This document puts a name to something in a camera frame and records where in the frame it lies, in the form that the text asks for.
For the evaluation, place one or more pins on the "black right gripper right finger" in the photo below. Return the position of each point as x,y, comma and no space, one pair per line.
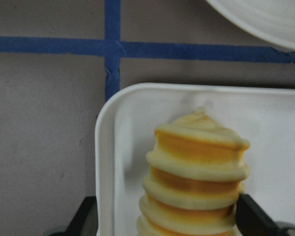
252,220

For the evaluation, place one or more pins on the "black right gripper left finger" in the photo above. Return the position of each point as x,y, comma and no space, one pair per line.
79,219

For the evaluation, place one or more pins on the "yellow spiral bread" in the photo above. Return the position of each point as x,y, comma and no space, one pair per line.
196,174

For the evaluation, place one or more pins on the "white round plate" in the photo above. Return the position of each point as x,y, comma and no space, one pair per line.
269,20

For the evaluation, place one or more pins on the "white rectangular tray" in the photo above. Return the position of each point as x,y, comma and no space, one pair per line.
124,133

